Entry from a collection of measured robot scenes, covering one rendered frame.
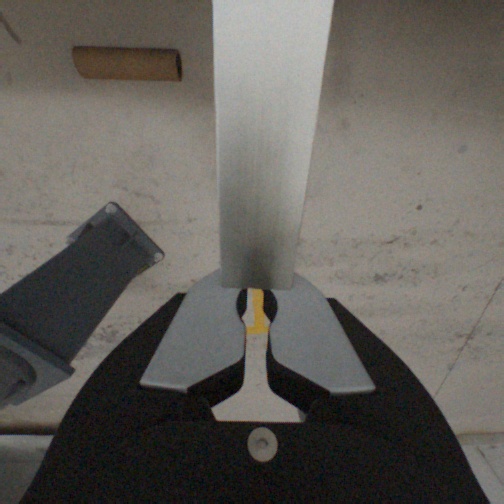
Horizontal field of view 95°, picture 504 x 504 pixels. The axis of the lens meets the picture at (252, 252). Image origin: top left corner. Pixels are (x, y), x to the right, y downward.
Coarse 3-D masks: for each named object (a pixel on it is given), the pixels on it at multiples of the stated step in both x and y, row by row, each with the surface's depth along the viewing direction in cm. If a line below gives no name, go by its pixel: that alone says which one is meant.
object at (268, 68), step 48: (240, 0) 5; (288, 0) 5; (240, 48) 6; (288, 48) 6; (240, 96) 6; (288, 96) 6; (240, 144) 7; (288, 144) 7; (240, 192) 8; (288, 192) 8; (240, 240) 9; (288, 240) 9; (288, 288) 10
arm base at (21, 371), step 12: (0, 348) 50; (0, 360) 49; (12, 360) 51; (24, 360) 53; (0, 372) 49; (12, 372) 50; (24, 372) 52; (0, 384) 48; (12, 384) 50; (24, 384) 53; (0, 396) 49; (12, 396) 51; (0, 408) 50
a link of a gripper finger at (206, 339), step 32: (192, 288) 10; (224, 288) 10; (192, 320) 8; (224, 320) 8; (160, 352) 7; (192, 352) 7; (224, 352) 7; (160, 384) 6; (192, 384) 6; (224, 384) 7
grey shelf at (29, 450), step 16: (0, 448) 180; (16, 448) 180; (32, 448) 180; (0, 464) 194; (16, 464) 194; (32, 464) 193; (0, 480) 184; (16, 480) 184; (0, 496) 176; (16, 496) 176
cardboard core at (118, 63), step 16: (80, 48) 67; (96, 48) 67; (112, 48) 67; (128, 48) 67; (144, 48) 68; (80, 64) 68; (96, 64) 68; (112, 64) 68; (128, 64) 68; (144, 64) 68; (160, 64) 68; (176, 64) 73; (160, 80) 73; (176, 80) 72
